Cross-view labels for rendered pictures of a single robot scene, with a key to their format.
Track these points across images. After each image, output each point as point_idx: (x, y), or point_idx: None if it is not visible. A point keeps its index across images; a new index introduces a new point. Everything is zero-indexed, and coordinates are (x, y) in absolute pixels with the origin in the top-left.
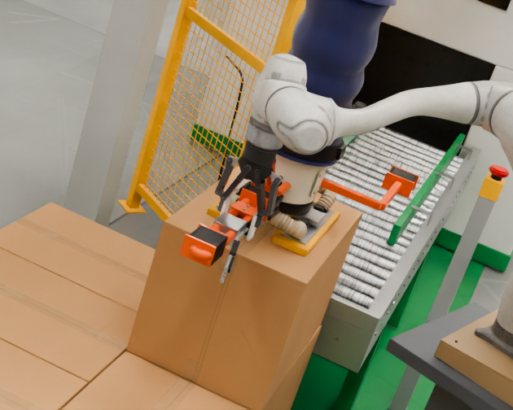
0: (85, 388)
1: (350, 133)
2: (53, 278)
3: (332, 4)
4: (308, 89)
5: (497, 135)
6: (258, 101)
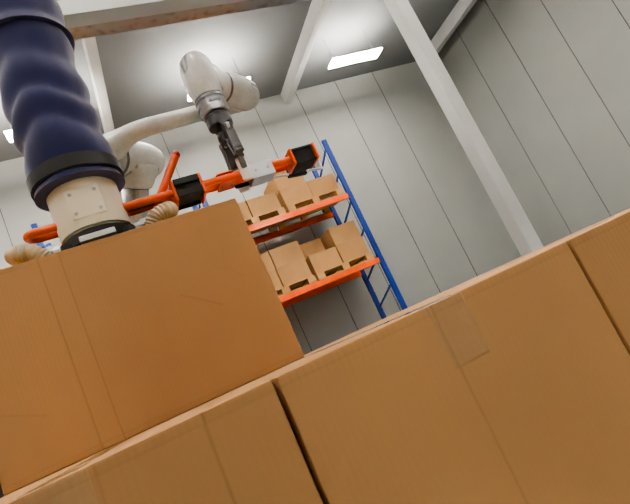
0: (389, 317)
1: None
2: (258, 380)
3: (72, 49)
4: (100, 118)
5: (137, 161)
6: (221, 77)
